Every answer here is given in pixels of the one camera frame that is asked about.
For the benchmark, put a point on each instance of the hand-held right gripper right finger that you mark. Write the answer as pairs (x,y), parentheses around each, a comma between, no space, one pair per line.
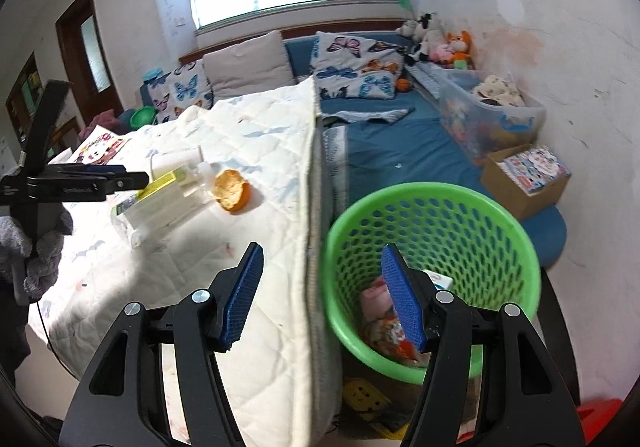
(402,297)

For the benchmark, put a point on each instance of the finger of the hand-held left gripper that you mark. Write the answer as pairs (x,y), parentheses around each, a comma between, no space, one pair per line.
(95,170)
(127,180)

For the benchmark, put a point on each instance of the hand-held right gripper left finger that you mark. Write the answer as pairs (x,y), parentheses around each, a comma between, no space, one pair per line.
(242,297)

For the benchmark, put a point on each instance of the pink packet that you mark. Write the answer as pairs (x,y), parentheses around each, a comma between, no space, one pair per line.
(377,299)

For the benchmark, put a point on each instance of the clear package with green label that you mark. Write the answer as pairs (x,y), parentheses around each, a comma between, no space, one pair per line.
(160,207)

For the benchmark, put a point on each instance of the green plastic basket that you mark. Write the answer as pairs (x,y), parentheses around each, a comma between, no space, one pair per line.
(450,222)

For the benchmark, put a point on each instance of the orange peel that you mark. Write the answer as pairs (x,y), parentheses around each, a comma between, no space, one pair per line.
(232,192)

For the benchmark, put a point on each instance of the person's left forearm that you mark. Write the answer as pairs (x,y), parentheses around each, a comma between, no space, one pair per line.
(11,247)

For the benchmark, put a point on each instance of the person's left hand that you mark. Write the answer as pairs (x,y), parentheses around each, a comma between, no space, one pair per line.
(47,257)

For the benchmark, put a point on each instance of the cartoon bear picture book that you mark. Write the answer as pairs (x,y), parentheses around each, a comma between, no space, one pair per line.
(102,147)

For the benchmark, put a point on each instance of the pink cloth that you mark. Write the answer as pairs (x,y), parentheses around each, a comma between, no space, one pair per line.
(110,121)

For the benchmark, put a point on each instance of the green bowl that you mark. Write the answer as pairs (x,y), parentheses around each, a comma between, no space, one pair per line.
(142,117)

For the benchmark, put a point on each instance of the dark wooden cabinet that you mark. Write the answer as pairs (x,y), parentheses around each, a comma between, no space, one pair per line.
(25,92)

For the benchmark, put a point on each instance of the butterfly print pillow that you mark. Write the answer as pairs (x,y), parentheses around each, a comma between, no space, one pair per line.
(182,89)
(350,47)
(370,87)

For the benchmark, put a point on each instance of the yellow patterned package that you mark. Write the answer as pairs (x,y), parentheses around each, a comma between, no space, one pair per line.
(370,402)

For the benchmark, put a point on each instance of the teal box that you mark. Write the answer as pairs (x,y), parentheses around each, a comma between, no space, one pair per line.
(155,74)

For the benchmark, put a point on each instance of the brown wooden door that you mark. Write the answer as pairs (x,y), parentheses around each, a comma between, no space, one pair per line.
(70,52)

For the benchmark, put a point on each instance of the white quilted mat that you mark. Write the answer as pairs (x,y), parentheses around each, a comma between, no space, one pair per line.
(260,152)

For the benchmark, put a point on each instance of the cardboard box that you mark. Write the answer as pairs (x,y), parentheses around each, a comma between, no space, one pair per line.
(505,187)

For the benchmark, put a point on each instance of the blue bed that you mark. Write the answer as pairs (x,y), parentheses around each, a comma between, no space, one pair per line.
(410,142)

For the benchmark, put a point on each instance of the beige pillow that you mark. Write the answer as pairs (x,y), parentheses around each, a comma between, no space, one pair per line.
(250,64)

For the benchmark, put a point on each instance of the clear storage bin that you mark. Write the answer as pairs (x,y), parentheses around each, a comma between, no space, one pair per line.
(470,127)

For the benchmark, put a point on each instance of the grey knitted cloth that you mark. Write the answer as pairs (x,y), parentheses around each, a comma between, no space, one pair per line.
(370,116)

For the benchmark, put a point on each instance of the colourful sticker book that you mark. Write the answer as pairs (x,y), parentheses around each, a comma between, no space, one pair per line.
(535,167)

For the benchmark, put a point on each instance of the orange ball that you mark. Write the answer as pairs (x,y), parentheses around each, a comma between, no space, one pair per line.
(403,85)

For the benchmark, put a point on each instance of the white keyboard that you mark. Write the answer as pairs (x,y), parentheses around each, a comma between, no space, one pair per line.
(425,82)

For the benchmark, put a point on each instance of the spotted plush toy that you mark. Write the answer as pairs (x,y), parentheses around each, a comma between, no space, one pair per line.
(497,89)

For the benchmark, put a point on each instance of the red plastic stool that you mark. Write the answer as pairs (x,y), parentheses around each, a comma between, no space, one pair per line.
(600,422)

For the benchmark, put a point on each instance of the pink plush toy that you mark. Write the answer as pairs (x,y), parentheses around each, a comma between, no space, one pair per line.
(441,54)

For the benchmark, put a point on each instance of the orange fox plush toy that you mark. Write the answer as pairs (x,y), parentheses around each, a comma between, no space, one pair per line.
(460,49)

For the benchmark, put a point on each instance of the cow plush toy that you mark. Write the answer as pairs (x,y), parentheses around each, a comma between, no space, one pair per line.
(427,34)

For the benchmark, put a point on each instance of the wall switch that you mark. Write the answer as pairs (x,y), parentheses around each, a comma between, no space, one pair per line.
(179,22)

